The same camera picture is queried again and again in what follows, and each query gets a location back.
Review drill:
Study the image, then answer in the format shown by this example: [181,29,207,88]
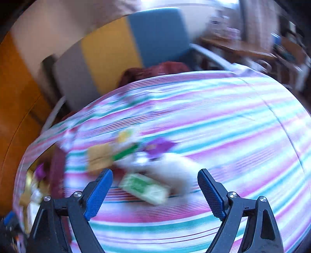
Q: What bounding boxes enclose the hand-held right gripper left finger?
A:
[25,169,114,253]

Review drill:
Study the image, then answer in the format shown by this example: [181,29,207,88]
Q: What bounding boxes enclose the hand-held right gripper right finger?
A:
[197,169,285,253]

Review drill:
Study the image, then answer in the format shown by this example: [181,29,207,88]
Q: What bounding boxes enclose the yellow sponge wedge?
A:
[87,143,114,172]

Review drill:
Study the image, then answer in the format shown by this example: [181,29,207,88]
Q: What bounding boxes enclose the white sock ball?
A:
[146,156,198,195]

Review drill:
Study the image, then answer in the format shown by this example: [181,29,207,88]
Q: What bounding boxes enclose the green white small box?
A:
[120,173,170,206]

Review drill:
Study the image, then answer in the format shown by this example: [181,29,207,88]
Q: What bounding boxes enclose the gold metal tin box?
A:
[12,146,70,234]

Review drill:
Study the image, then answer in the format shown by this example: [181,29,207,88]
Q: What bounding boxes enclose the rice cracker packet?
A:
[112,130,140,161]

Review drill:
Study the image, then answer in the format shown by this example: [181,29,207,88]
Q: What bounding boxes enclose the white plastic ball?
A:
[31,188,44,203]

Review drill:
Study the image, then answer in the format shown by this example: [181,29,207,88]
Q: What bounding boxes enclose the purple snack packet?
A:
[34,163,47,180]
[143,137,176,159]

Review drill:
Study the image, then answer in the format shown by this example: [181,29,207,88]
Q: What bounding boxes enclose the striped tablecloth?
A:
[12,70,311,253]

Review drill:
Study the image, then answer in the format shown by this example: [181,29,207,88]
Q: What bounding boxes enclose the wooden wardrobe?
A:
[0,32,52,217]

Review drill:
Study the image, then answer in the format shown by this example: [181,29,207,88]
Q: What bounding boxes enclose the dark red cloth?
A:
[117,62,190,88]

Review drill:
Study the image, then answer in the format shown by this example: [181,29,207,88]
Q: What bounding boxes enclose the grey yellow blue chair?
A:
[41,7,234,117]

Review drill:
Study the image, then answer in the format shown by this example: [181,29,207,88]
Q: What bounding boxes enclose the wooden side desk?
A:
[199,36,277,61]

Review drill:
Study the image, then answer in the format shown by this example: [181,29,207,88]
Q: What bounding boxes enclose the striped brown curtain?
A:
[239,0,280,42]

